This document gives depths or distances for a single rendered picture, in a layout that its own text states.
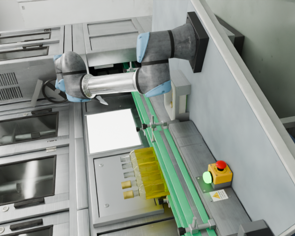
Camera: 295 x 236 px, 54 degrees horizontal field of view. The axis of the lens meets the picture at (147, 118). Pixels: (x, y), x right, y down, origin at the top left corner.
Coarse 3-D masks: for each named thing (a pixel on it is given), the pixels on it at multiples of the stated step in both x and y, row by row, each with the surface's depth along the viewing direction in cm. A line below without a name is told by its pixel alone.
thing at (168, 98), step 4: (172, 84) 141; (168, 92) 159; (172, 92) 159; (164, 96) 161; (168, 96) 161; (164, 100) 162; (168, 100) 162; (172, 100) 163; (164, 104) 164; (168, 104) 163; (168, 108) 161; (172, 108) 161; (168, 112) 158; (172, 112) 148; (172, 116) 149
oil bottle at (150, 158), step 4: (140, 156) 145; (144, 156) 144; (148, 156) 144; (152, 156) 144; (156, 156) 144; (132, 160) 143; (136, 160) 142; (140, 160) 142; (144, 160) 142; (148, 160) 142; (152, 160) 142; (156, 160) 142; (132, 164) 142; (136, 164) 141; (140, 164) 141
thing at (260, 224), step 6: (252, 222) 90; (258, 222) 90; (264, 222) 89; (240, 228) 89; (246, 228) 88; (252, 228) 88; (258, 228) 88; (264, 228) 88; (240, 234) 90; (246, 234) 86; (252, 234) 86; (258, 234) 86; (264, 234) 86; (270, 234) 86
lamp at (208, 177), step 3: (207, 171) 112; (210, 171) 111; (204, 174) 110; (207, 174) 109; (210, 174) 109; (204, 177) 110; (207, 177) 109; (210, 177) 109; (204, 180) 111; (207, 180) 109; (210, 180) 109; (213, 180) 109
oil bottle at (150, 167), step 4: (144, 164) 140; (148, 164) 140; (152, 164) 140; (156, 164) 140; (136, 168) 138; (140, 168) 138; (144, 168) 138; (148, 168) 138; (152, 168) 138; (156, 168) 138; (160, 168) 138; (136, 172) 137; (140, 172) 136; (144, 172) 137; (136, 176) 137
